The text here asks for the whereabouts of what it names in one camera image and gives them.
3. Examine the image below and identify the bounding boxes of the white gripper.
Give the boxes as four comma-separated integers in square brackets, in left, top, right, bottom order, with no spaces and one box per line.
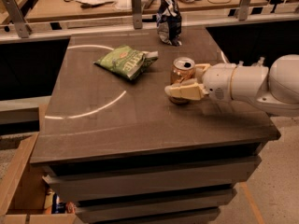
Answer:
[164,63,236,102]

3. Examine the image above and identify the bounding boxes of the orange LaCroix soda can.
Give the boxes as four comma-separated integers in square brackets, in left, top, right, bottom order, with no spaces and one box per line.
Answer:
[168,56,197,105]

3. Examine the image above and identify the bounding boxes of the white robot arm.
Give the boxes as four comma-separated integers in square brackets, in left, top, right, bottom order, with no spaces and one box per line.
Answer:
[164,54,299,117]

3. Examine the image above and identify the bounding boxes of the blue crumpled chip bag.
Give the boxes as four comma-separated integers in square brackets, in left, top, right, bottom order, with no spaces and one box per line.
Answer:
[156,0,182,47]

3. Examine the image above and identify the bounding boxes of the green chip bag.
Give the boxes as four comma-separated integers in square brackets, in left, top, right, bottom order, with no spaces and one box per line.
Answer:
[95,46,159,80]

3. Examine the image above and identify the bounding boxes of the clear sanitizer bottle right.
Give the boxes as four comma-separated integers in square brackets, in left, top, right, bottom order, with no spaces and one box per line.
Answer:
[251,57,264,66]

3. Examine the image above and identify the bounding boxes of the grey drawer cabinet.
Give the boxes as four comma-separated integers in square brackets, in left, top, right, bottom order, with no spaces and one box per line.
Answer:
[31,27,279,224]

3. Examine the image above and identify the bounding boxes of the white papers on desk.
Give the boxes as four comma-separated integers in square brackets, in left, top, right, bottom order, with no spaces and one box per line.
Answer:
[77,0,114,8]

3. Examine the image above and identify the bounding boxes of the items inside cardboard box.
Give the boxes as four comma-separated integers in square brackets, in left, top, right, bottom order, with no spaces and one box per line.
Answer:
[44,189,76,214]

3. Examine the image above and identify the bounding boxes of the cardboard box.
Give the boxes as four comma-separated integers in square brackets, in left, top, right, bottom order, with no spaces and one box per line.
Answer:
[0,103,78,224]

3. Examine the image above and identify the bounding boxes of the metal bracket right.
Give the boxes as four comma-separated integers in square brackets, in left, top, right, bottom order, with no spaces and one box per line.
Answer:
[236,0,251,21]

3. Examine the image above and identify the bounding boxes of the metal bracket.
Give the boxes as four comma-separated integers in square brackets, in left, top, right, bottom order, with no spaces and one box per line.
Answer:
[236,0,251,21]
[131,0,142,29]
[1,0,31,38]

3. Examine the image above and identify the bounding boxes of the metal bracket middle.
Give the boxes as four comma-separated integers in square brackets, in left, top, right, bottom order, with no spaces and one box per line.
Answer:
[131,0,142,29]

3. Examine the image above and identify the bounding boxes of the metal bracket left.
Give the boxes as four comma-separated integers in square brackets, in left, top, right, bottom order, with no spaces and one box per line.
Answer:
[1,0,31,38]

